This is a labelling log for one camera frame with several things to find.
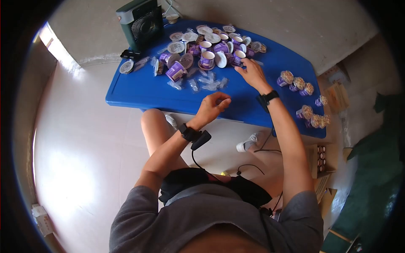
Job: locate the pile of clear plastic packets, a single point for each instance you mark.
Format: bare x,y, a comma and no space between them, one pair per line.
205,83

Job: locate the person's legs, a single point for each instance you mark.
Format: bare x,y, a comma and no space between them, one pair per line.
155,132

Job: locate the row of filled purple cups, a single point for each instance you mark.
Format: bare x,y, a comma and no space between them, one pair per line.
303,111

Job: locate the dark green cloth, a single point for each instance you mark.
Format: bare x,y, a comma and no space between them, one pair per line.
373,189

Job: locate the person's right fingers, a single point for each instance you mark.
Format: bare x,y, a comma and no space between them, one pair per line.
249,62

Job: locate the pile of empty cups and lids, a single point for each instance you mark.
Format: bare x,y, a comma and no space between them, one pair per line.
205,50

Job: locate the small white cardboard box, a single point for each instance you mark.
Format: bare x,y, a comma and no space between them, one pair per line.
41,219

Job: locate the black wrist band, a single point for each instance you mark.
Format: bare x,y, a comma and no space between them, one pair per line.
269,96
189,133

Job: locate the person's right thumb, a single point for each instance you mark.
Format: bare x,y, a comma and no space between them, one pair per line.
242,72

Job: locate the person's right hand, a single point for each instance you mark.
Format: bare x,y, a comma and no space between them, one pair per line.
256,77

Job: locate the person's body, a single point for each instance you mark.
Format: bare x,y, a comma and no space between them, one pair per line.
196,218

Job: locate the dark green desk fan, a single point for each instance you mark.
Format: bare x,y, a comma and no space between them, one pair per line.
140,25

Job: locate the flat brown cardboard box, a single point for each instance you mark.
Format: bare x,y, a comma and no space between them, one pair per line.
338,95

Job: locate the person's left fingers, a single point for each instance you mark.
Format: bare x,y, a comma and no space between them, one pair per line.
218,95

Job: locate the small white round object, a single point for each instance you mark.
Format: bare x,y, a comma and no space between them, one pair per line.
172,18

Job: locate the person's left hand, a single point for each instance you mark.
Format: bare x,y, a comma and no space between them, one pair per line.
208,109

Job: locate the brown cardboard flap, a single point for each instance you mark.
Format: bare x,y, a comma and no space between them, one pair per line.
326,193

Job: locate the person's left thumb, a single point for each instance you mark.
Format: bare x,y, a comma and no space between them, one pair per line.
224,106

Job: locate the open carton with cups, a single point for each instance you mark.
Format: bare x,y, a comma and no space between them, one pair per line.
321,159

